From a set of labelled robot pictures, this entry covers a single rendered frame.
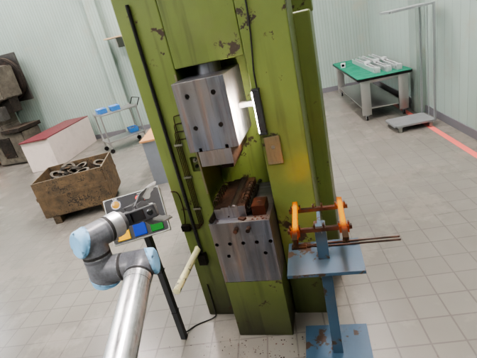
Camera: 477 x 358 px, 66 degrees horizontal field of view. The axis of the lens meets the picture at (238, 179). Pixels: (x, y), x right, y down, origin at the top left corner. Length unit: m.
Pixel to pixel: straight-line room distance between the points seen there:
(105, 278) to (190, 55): 1.33
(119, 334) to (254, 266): 1.42
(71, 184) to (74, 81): 5.61
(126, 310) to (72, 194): 4.50
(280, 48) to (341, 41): 7.67
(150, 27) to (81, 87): 8.54
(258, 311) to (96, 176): 3.42
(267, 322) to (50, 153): 7.19
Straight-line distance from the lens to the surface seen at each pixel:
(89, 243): 1.23
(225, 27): 2.09
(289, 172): 2.22
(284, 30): 2.04
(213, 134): 2.06
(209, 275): 2.76
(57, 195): 5.58
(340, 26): 9.66
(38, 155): 9.18
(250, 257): 2.32
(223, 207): 2.24
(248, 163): 2.60
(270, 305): 2.55
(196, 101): 2.04
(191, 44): 2.14
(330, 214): 2.85
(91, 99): 10.65
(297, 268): 2.05
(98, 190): 5.43
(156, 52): 2.22
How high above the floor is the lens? 1.97
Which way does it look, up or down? 22 degrees down
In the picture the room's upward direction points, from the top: 13 degrees counter-clockwise
